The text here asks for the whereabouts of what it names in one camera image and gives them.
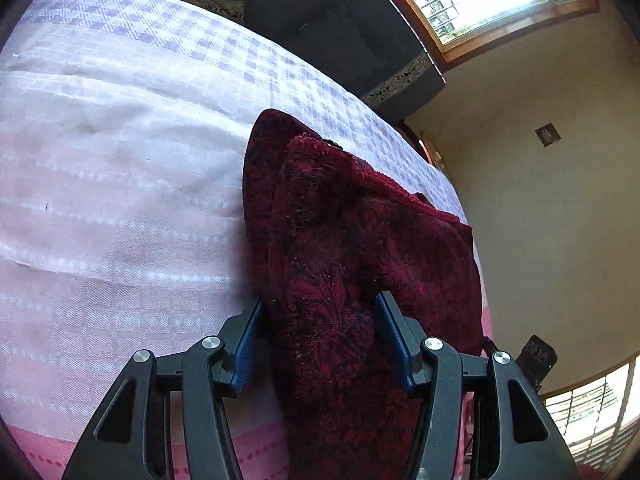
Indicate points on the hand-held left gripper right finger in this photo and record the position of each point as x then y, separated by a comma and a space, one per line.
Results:
395, 340

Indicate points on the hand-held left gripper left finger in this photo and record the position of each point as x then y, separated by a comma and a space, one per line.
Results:
245, 355

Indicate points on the dark red patterned sweater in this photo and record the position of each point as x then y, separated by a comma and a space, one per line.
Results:
325, 260

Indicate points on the pink and white checked blanket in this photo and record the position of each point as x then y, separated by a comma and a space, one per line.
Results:
125, 185

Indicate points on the blue sofa with patterned stripes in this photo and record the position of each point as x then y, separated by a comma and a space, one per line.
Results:
325, 25

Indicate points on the patterned grey cushion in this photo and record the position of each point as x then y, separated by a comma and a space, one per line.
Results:
215, 6

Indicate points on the dark wall switch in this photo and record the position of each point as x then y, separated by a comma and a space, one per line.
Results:
547, 135

